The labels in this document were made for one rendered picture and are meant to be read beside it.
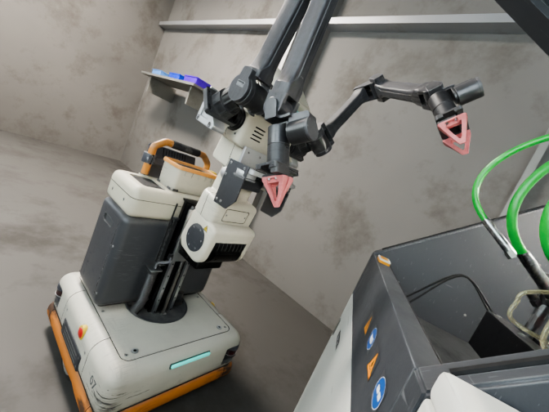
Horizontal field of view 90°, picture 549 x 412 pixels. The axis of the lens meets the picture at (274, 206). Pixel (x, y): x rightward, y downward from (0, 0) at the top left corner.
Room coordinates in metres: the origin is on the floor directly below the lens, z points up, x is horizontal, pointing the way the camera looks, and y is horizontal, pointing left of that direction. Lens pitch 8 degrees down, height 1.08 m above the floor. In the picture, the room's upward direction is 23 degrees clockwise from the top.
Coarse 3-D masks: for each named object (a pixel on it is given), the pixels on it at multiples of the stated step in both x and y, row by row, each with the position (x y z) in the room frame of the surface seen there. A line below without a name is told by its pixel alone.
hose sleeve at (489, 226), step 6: (486, 222) 0.64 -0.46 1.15; (492, 222) 0.64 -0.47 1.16; (486, 228) 0.64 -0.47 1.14; (492, 228) 0.63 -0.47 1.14; (492, 234) 0.63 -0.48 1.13; (498, 234) 0.62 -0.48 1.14; (498, 240) 0.62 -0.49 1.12; (504, 240) 0.61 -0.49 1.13; (504, 246) 0.61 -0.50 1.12; (510, 246) 0.61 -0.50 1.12
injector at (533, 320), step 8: (528, 296) 0.50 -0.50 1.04; (536, 296) 0.50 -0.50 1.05; (536, 304) 0.50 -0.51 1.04; (544, 304) 0.49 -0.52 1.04; (536, 312) 0.50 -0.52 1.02; (544, 312) 0.49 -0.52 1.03; (528, 320) 0.50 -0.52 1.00; (536, 320) 0.49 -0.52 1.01; (528, 328) 0.50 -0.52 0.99; (536, 328) 0.49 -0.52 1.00; (528, 336) 0.49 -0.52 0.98
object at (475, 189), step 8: (544, 136) 0.63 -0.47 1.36; (520, 144) 0.65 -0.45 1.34; (528, 144) 0.64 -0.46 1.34; (536, 144) 0.64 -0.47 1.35; (504, 152) 0.67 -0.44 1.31; (512, 152) 0.65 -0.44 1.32; (496, 160) 0.67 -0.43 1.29; (488, 168) 0.67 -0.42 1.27; (480, 176) 0.67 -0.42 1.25; (480, 184) 0.67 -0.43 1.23; (472, 192) 0.67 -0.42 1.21; (472, 200) 0.67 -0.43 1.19; (480, 208) 0.66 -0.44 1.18; (480, 216) 0.65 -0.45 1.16
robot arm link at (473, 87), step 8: (472, 80) 0.82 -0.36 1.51; (432, 88) 0.88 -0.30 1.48; (440, 88) 0.88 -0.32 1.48; (456, 88) 0.83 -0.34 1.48; (464, 88) 0.82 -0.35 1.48; (472, 88) 0.81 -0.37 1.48; (480, 88) 0.80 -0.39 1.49; (464, 96) 0.82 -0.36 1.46; (472, 96) 0.82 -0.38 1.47; (480, 96) 0.82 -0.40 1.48; (464, 104) 0.84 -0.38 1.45
